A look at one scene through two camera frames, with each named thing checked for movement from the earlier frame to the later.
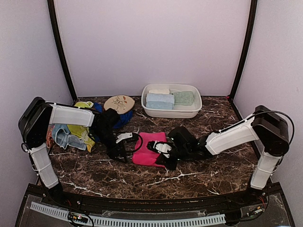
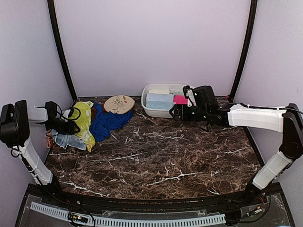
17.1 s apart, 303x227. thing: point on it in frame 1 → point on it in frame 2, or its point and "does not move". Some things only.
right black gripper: x=162 y=160 → x=184 y=117
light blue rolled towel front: x=160 y=105 does not move
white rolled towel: x=164 y=91 does not move
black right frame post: x=251 y=25 does not move
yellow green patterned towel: x=82 y=132 does not move
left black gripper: x=112 y=154 → x=70 y=129
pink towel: x=145 y=155 → x=180 y=99
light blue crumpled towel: x=61 y=135 does not move
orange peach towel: x=49 y=135 does not move
